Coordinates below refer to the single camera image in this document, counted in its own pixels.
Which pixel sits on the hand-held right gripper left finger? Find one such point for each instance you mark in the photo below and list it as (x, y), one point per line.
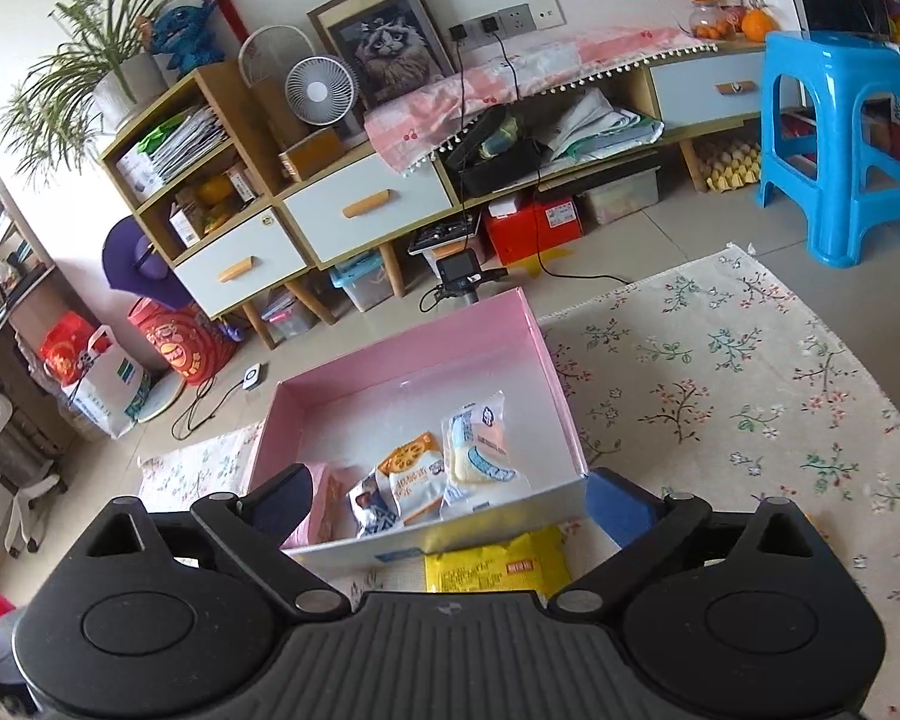
(281, 504)

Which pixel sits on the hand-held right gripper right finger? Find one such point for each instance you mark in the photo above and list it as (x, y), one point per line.
(616, 510)

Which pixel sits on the yellow snack packet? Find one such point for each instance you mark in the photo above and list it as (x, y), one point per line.
(495, 566)

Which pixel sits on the pink cardboard box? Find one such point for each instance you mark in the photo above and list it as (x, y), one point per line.
(390, 390)

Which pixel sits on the pink snack packet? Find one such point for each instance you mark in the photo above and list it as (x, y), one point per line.
(328, 504)

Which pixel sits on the small blue snack packet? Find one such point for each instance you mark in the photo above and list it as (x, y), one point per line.
(373, 511)

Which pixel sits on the small floral mat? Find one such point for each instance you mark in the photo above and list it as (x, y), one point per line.
(195, 465)

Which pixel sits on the white charger puck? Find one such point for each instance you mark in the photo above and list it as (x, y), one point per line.
(253, 376)

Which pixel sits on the orange cookie packet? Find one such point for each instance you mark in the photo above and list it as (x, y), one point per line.
(412, 481)

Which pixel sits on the white bread packet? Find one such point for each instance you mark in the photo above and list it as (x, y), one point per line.
(481, 457)

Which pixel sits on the floral rug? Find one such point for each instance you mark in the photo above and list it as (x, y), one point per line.
(720, 390)

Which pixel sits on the round white board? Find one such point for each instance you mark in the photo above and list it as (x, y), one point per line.
(161, 397)

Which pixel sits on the red round bag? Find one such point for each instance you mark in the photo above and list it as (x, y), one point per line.
(180, 345)

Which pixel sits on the small clear storage box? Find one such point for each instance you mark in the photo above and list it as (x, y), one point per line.
(289, 315)

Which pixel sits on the white paper bag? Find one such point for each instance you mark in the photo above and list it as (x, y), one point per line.
(109, 390)

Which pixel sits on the blue lid storage box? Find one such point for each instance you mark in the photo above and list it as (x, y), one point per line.
(360, 281)

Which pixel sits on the yellow paper sheet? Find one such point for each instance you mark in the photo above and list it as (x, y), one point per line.
(544, 265)

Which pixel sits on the red gift bag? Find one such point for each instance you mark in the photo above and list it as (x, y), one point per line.
(64, 349)

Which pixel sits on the grey office chair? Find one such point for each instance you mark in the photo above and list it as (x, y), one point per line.
(7, 457)

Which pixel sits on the purple cap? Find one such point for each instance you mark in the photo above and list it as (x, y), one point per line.
(131, 262)

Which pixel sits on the red box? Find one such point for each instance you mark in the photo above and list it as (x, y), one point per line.
(529, 232)

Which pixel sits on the small white carton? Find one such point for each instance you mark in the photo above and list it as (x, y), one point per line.
(185, 229)

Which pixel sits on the wide white drawer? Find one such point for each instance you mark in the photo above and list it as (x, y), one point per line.
(322, 210)

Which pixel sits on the clear plastic storage box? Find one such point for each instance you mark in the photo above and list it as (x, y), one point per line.
(619, 199)

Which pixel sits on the black electronic device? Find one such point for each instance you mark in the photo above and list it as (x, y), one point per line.
(442, 236)

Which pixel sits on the yellow fruit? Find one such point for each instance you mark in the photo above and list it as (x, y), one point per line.
(214, 195)

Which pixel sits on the dark shelf rack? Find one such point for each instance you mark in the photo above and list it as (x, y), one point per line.
(22, 315)

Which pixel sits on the small printed carton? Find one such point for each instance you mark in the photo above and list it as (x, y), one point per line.
(241, 184)

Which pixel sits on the brown cardboard box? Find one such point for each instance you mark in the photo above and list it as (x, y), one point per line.
(311, 154)

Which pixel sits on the yellow egg tray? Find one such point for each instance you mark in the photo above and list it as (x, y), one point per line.
(727, 165)

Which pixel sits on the black bag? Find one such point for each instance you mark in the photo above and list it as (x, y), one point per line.
(495, 161)

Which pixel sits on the stack of papers and bags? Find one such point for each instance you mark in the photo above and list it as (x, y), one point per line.
(176, 146)

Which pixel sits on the folded white green bags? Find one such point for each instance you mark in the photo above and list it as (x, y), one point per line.
(600, 124)

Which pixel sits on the long wooden tv cabinet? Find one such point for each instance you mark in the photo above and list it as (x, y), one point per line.
(630, 105)

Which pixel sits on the wooden cube cabinet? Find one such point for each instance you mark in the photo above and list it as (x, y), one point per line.
(229, 101)

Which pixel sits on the small white desk fan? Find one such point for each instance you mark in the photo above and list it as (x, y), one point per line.
(321, 90)

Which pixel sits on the pink cherry print cloth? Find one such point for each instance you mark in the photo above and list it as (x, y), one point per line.
(435, 101)

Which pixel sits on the potted green plant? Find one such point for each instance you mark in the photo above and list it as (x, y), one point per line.
(124, 90)

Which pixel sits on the framed cat picture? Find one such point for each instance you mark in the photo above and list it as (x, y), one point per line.
(390, 49)

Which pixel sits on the blue plush toy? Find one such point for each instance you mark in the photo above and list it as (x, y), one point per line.
(184, 34)

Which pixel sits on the blue plastic stool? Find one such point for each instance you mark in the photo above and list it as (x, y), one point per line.
(832, 67)

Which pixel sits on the glass jar of kumquats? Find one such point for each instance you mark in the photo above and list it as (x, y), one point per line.
(707, 21)

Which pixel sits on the black charger plug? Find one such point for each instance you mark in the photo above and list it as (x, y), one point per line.
(490, 26)
(459, 32)

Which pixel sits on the action camera on tripod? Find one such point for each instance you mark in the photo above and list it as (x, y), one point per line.
(457, 270)

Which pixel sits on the white wall socket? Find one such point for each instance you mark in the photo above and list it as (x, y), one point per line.
(547, 13)

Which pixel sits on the grey wall socket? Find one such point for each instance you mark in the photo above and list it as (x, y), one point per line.
(516, 19)

